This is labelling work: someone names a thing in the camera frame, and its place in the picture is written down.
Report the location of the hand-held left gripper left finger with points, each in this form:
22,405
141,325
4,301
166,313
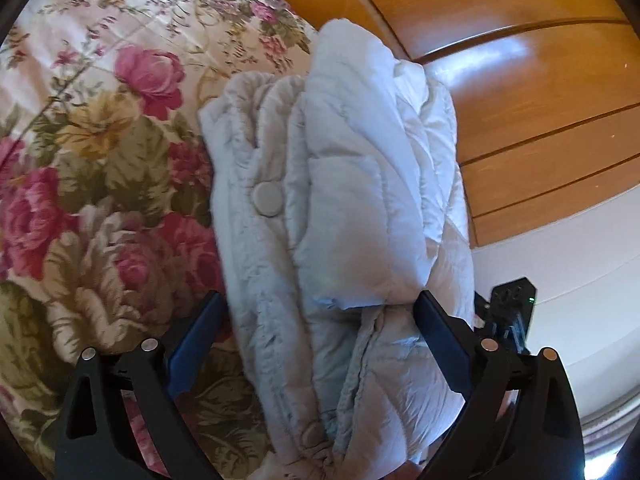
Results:
194,342

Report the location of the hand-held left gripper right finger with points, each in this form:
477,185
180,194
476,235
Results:
441,332

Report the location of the white quilted jacket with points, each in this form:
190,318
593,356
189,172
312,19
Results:
350,185

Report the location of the floral bedspread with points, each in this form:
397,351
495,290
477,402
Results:
100,185

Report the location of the wooden headboard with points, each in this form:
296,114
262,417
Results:
525,85

